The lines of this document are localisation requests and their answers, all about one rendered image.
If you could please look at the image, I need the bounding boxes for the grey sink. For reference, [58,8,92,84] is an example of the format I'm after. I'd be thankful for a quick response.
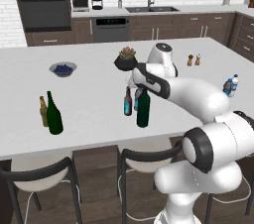
[124,5,181,14]

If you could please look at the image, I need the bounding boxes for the succulent in black pot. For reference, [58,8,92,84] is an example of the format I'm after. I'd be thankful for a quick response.
[113,46,139,72]

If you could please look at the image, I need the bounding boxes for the dark plastic water bottle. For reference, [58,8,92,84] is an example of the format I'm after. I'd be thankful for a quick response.
[222,77,233,97]

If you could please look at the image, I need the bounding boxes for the brown base cupboards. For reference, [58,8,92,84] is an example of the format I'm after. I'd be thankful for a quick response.
[25,11,254,63]

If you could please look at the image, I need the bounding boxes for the grey wall oven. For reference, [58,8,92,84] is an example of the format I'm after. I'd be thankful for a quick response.
[13,0,72,34]

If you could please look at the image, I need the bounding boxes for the amber glass beer bottle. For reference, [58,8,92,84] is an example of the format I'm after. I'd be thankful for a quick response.
[39,95,50,128]

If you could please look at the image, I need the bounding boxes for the brown bottle with blue label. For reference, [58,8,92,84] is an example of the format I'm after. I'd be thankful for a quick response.
[123,85,133,117]

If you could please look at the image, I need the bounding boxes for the bowl of blueberries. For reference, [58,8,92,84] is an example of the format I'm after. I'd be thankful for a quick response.
[49,60,78,78]

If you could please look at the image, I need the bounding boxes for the grey dishwasher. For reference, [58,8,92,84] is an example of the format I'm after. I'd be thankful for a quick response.
[91,16,131,44]

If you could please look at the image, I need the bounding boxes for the black and white bar stool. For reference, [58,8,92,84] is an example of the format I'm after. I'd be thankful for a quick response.
[0,156,83,224]
[203,155,254,224]
[116,140,187,224]

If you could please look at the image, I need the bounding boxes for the dark green glass bottle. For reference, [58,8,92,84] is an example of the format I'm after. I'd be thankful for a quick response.
[136,88,151,129]

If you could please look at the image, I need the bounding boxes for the tall green glass bottle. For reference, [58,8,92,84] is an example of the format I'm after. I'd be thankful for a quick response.
[46,90,64,136]

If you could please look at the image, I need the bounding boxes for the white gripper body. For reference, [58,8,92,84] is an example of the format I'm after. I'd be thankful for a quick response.
[126,72,141,91]

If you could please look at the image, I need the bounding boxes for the clear plastic water bottle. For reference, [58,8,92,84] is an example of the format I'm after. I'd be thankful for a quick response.
[229,73,240,98]

